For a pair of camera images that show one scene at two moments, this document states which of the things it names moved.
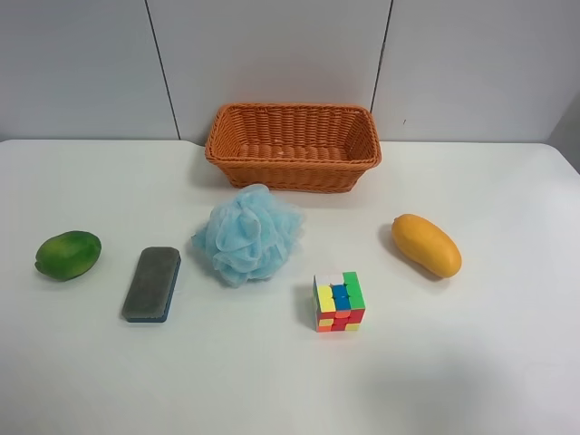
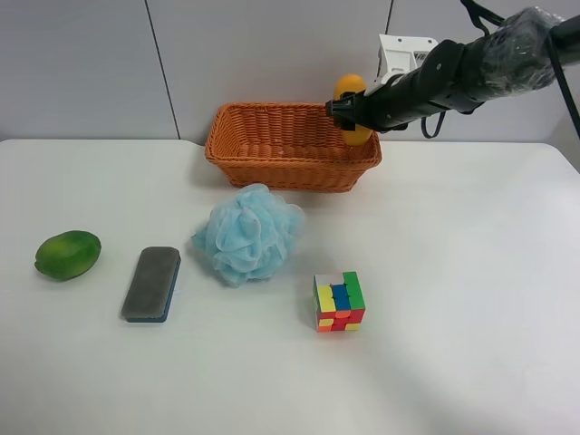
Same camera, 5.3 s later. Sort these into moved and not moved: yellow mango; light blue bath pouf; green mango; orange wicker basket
Moved: yellow mango
Not moved: light blue bath pouf; orange wicker basket; green mango
